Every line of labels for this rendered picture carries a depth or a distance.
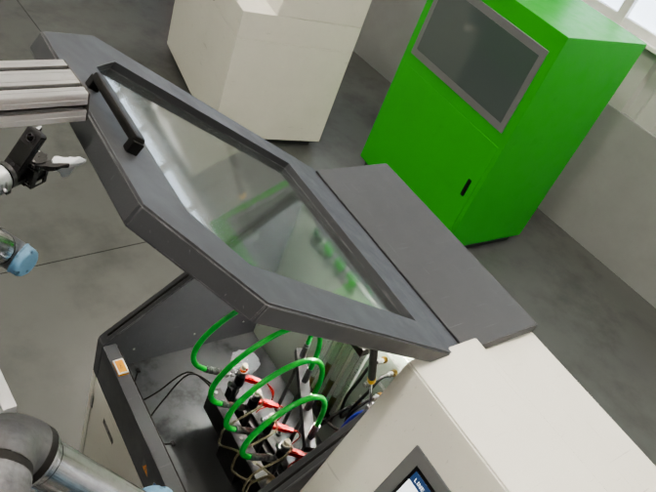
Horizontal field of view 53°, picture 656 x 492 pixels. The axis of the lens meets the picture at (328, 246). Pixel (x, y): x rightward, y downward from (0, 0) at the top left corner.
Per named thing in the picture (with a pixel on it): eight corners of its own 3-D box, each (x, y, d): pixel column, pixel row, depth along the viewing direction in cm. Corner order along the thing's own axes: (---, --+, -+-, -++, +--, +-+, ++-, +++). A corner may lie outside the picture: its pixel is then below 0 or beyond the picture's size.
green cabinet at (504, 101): (354, 164, 498) (446, -50, 399) (430, 158, 545) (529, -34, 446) (436, 259, 441) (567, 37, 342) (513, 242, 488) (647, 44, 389)
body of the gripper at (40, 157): (25, 163, 170) (-13, 182, 160) (30, 139, 164) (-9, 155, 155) (49, 181, 169) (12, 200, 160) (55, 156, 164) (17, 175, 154)
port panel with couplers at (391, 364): (340, 409, 187) (380, 340, 168) (349, 406, 189) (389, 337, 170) (365, 447, 180) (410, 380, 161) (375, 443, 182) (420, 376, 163)
